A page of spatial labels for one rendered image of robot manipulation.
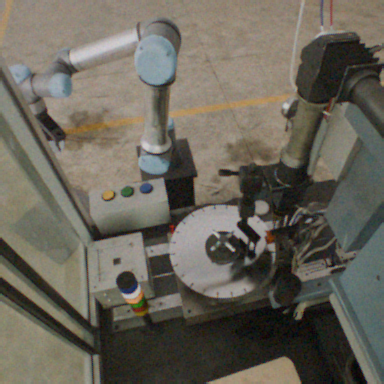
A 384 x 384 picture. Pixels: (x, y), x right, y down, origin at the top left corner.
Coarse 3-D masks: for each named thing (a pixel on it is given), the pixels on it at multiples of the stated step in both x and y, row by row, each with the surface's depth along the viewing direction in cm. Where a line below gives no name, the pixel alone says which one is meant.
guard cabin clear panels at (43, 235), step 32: (0, 128) 68; (0, 160) 65; (0, 192) 62; (32, 192) 79; (0, 224) 60; (32, 224) 75; (64, 224) 99; (0, 256) 58; (32, 256) 71; (64, 256) 93; (32, 288) 68; (64, 288) 87; (0, 320) 53; (32, 320) 65; (64, 320) 82; (0, 352) 51; (32, 352) 62; (64, 352) 78
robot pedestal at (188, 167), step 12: (180, 144) 156; (192, 156) 152; (180, 168) 147; (192, 168) 147; (144, 180) 143; (168, 180) 144; (180, 180) 147; (192, 180) 150; (168, 192) 153; (180, 192) 155; (192, 192) 157; (168, 204) 160; (180, 204) 162; (192, 204) 165
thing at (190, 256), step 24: (192, 216) 108; (216, 216) 108; (192, 240) 103; (240, 240) 103; (264, 240) 103; (192, 264) 98; (216, 264) 98; (240, 264) 99; (264, 264) 99; (192, 288) 94; (216, 288) 94; (240, 288) 94
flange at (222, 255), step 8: (224, 232) 104; (208, 240) 102; (216, 240) 100; (232, 240) 102; (208, 248) 100; (216, 248) 100; (224, 248) 99; (240, 248) 101; (208, 256) 99; (216, 256) 99; (224, 256) 99; (232, 256) 99
